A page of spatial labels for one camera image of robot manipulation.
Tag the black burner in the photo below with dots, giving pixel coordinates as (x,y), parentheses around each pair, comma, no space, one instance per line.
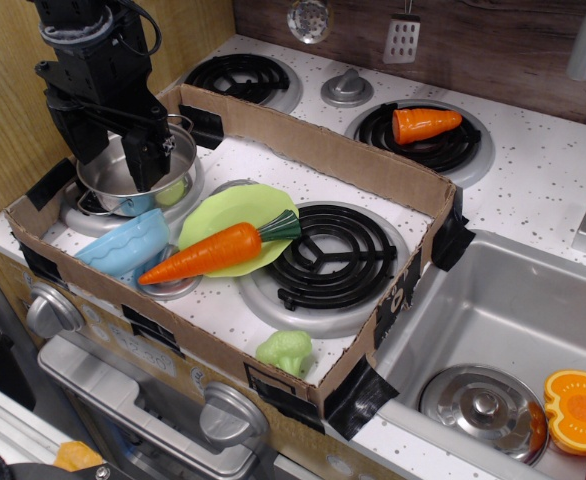
(464,154)
(327,282)
(250,77)

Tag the light blue plastic bowl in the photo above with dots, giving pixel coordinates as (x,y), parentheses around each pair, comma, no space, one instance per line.
(128,246)

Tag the orange object bottom left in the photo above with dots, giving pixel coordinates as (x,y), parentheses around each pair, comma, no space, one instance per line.
(75,455)

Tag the cardboard fence with black tape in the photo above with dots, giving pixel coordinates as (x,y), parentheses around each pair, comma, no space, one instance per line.
(348,392)

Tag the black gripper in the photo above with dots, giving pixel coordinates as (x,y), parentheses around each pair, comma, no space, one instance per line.
(93,91)

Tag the silver stove knob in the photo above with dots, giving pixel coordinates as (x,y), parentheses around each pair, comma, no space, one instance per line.
(166,291)
(347,90)

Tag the front right black burner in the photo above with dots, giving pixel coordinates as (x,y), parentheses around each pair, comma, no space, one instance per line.
(327,282)

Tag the silver back stove knob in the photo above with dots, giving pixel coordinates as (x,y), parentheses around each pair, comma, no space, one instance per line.
(347,90)

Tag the small steel pot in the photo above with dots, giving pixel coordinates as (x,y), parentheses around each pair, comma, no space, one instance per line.
(109,179)

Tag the silver oven knob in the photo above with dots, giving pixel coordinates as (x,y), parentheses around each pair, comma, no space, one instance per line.
(228,418)
(51,313)

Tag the hanging silver strainer ladle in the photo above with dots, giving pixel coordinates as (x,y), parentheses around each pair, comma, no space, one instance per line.
(310,21)

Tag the light green plastic plate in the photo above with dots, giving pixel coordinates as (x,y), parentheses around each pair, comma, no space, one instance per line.
(256,204)

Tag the back right black burner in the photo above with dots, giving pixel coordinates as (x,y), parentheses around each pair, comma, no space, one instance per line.
(464,154)

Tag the orange toy fruit half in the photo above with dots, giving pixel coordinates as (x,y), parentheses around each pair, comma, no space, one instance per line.
(565,408)

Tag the hanging silver spatula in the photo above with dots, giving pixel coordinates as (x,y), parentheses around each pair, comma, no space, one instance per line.
(402,36)

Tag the back left black burner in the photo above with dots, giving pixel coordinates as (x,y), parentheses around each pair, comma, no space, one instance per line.
(250,77)

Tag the silver sink basin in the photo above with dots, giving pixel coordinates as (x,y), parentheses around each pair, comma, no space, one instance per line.
(503,305)

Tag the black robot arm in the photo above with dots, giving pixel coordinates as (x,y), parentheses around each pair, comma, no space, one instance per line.
(73,25)

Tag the steel pot lid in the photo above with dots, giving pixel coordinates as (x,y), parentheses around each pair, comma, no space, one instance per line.
(490,406)

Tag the silver right oven knob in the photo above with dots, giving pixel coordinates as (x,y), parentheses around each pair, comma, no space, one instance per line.
(228,418)

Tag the orange toy carrot piece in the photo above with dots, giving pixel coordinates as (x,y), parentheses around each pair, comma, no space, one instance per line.
(413,125)

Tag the silver left oven knob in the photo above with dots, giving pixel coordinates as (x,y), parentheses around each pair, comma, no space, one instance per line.
(51,313)

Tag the orange toy carrot green top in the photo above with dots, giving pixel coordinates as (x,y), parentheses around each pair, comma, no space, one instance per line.
(237,250)

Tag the silver middle stove knob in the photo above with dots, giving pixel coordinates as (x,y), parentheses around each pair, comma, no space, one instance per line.
(166,291)

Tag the silver oven door handle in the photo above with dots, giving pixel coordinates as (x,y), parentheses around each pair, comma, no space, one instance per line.
(149,402)

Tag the green toy broccoli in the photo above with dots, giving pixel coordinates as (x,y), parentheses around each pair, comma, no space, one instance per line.
(285,350)

